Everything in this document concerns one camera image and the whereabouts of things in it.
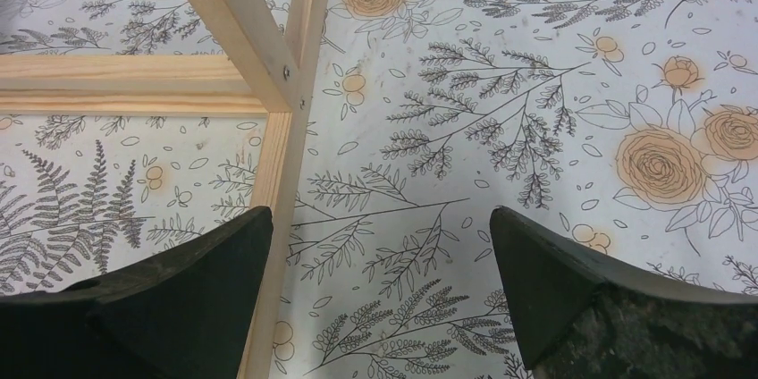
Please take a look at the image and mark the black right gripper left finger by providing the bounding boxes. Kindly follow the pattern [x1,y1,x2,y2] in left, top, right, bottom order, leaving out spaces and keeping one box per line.
[1,206,274,378]

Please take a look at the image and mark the wooden clothes rack frame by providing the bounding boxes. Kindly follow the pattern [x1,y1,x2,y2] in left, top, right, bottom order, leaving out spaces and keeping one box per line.
[1,0,327,378]

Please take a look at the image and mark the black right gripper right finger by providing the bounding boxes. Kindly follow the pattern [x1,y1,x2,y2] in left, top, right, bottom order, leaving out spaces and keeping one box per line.
[490,206,757,378]

